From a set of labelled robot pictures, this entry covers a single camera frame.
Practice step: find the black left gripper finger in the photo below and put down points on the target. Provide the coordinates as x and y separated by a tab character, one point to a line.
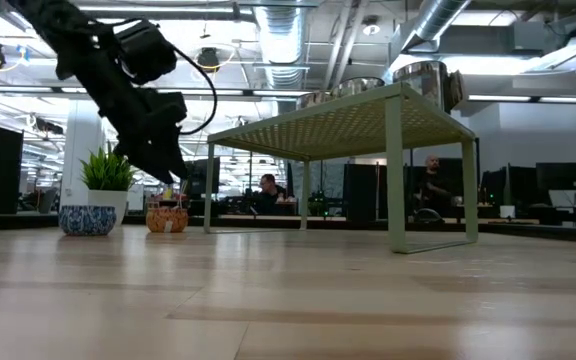
178	150
148	157

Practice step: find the silver tin candle with tag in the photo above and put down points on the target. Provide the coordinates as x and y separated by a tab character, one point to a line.
313	100
358	86
418	85

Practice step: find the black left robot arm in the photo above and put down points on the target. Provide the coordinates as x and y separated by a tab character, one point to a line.
63	35

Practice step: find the green perforated metal shelf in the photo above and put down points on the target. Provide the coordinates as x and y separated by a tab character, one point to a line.
348	125

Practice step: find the black computer monitor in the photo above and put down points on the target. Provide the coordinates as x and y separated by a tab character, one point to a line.
505	187
203	176
561	176

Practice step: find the artificial green plant white pot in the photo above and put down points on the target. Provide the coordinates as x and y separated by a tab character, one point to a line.
107	172

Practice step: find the person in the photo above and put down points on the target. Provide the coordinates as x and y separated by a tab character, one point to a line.
433	187
269	195

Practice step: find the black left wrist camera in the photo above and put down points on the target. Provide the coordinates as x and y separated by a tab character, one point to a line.
145	50

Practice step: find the silver ventilation duct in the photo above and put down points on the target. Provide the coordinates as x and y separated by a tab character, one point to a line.
283	45
433	20

